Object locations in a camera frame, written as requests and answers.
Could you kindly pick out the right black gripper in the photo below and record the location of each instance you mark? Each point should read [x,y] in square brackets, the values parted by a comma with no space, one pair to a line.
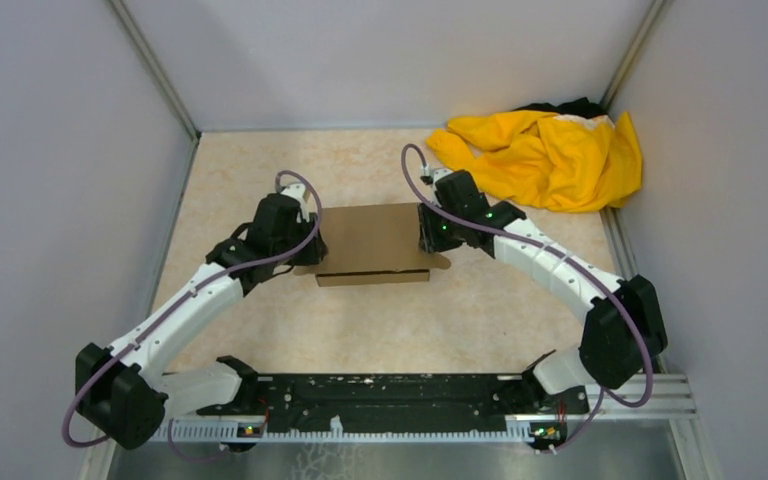
[429,240]

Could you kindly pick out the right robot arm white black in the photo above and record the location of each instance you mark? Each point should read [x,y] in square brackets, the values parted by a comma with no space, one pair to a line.
[623,328]

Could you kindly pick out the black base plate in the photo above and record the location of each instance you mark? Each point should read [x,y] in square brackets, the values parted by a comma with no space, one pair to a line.
[394,403]

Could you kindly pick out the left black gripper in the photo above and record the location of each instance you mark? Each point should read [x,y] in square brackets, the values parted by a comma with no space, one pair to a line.
[314,254]

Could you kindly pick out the aluminium frame rail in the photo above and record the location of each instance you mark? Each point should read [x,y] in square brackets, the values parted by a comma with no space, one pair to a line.
[667,398]

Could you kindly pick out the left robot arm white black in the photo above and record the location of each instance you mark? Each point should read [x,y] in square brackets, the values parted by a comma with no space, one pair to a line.
[126,390]

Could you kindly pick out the black cloth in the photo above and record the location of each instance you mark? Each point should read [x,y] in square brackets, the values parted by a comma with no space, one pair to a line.
[581,107]

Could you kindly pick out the brown cardboard box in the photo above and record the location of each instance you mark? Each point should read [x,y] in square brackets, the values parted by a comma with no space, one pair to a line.
[373,245]

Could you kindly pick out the yellow cloth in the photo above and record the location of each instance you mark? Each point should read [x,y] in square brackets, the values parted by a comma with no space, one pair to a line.
[558,162]

